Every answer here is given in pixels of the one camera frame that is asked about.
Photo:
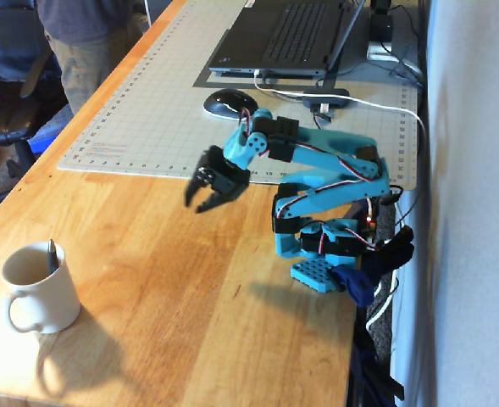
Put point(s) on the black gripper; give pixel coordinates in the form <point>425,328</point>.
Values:
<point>220,181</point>

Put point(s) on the dark blue pen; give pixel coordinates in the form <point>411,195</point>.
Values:
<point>52,254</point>

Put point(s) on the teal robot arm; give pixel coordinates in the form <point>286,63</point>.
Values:
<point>325,144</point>

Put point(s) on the white ceramic mug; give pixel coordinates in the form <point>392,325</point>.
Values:
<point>50,301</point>

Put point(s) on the black computer mouse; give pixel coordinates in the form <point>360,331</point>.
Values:
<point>230,103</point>

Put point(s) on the grey gridded cutting mat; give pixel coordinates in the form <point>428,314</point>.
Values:
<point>147,106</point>

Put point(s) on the black usb hub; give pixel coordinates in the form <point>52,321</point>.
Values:
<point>325,97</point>

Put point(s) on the dark blue table clamp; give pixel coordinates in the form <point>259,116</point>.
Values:
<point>355,282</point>

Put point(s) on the dark grey laptop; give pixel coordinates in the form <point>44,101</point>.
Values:
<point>300,34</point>

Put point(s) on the standing person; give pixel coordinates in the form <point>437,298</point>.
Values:
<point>88,42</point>

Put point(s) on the black office chair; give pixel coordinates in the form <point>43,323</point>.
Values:
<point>3,106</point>

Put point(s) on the black device on silver stand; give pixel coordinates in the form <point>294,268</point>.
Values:
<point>382,29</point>

